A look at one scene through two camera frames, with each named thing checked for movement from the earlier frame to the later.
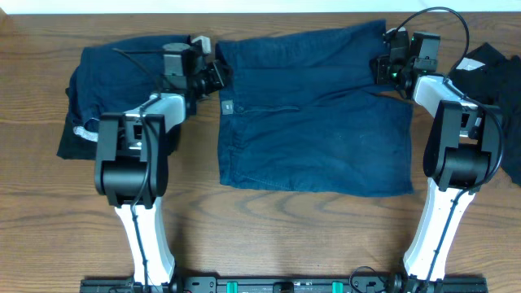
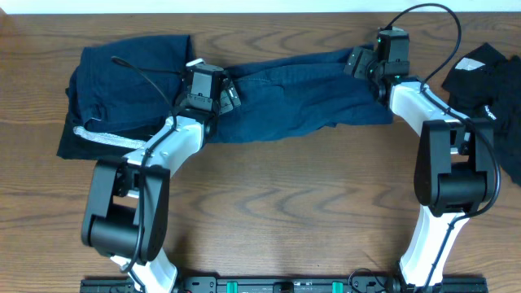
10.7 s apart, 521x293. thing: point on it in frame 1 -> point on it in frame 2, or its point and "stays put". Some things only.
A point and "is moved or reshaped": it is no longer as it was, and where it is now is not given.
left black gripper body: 219,76 -> 229,96
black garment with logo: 490,78 stays put
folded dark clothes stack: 117,77 stays put
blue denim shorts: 303,112 is moved or reshaped
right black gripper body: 383,70 -> 359,62
